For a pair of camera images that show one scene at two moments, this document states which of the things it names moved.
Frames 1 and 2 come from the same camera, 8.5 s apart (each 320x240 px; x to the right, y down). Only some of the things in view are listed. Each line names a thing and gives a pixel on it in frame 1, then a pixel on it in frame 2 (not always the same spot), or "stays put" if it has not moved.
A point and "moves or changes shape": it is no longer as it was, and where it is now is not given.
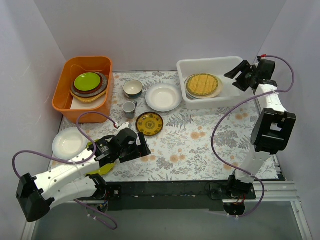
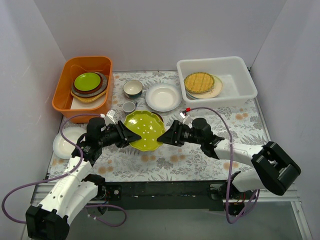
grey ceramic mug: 129,108 stays put
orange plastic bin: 85,84 stays put
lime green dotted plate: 102,170 -> 148,126
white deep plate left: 69,143 stays put
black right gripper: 244,78 -> 177,133
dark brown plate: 91,91 stays put
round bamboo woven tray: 202,84 moves or changes shape
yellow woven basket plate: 89,99 stays put
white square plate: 77,104 stays put
